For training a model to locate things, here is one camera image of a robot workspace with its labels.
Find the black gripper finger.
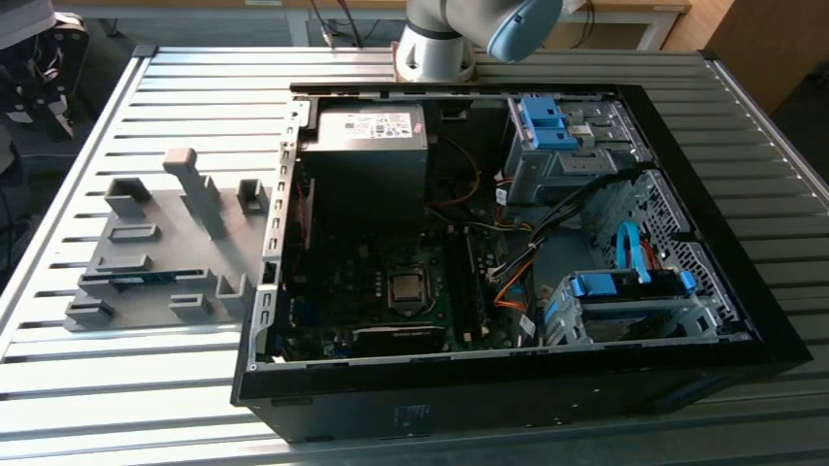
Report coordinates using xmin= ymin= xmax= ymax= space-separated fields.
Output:
xmin=0 ymin=91 xmax=34 ymax=128
xmin=34 ymin=90 xmax=77 ymax=143

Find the green RAM stick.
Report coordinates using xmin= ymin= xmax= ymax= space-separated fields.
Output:
xmin=79 ymin=270 xmax=209 ymax=290

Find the installed dark RAM stick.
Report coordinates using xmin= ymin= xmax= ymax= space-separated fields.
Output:
xmin=465 ymin=230 xmax=488 ymax=336

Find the grey parts rack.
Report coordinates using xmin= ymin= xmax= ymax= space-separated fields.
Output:
xmin=62 ymin=147 xmax=273 ymax=334

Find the grey power supply unit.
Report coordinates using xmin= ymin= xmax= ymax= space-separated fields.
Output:
xmin=297 ymin=104 xmax=429 ymax=232

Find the green motherboard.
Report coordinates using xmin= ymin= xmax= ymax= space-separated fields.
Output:
xmin=282 ymin=222 xmax=519 ymax=361

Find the metal CPU socket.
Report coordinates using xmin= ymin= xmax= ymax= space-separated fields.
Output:
xmin=384 ymin=261 xmax=433 ymax=317

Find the silver CPU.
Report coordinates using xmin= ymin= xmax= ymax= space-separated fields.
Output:
xmin=392 ymin=273 xmax=423 ymax=301

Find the black graphics card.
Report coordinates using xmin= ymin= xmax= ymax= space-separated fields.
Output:
xmin=350 ymin=323 xmax=449 ymax=359

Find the tall blue disk carrier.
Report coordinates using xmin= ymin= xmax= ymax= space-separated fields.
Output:
xmin=519 ymin=96 xmax=576 ymax=150

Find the silver disk bay cage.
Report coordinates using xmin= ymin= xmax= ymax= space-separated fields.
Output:
xmin=501 ymin=95 xmax=652 ymax=208

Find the black open PC case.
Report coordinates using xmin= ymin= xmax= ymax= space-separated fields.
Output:
xmin=230 ymin=82 xmax=812 ymax=444

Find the wooden desk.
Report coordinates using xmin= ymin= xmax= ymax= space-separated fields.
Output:
xmin=560 ymin=0 xmax=691 ymax=52

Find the wide blue disk carrier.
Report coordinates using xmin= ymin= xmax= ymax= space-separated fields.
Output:
xmin=572 ymin=273 xmax=633 ymax=298

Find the silver disk bay with disk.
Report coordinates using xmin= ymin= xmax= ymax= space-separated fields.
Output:
xmin=541 ymin=268 xmax=740 ymax=347

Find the brown wooden cabinet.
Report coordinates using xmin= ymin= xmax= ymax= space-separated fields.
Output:
xmin=663 ymin=0 xmax=829 ymax=116

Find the yellow orange wire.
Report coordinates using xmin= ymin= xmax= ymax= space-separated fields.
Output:
xmin=424 ymin=138 xmax=481 ymax=210

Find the black wire bundle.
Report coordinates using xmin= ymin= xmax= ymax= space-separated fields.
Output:
xmin=489 ymin=169 xmax=643 ymax=283

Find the blue flat data wire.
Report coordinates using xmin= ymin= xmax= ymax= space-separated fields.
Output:
xmin=616 ymin=220 xmax=654 ymax=285

